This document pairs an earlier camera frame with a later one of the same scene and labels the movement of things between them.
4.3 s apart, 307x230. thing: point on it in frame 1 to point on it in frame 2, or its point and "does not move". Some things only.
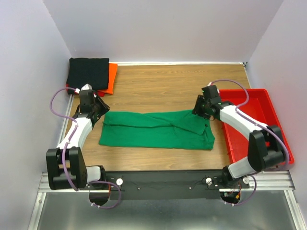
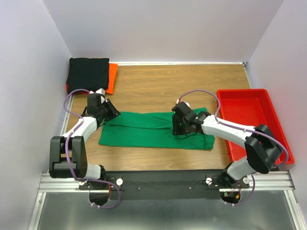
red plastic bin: (260, 106) does not move
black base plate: (200, 184) does not move
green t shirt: (176, 131) does not move
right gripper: (196, 110) to (175, 129)
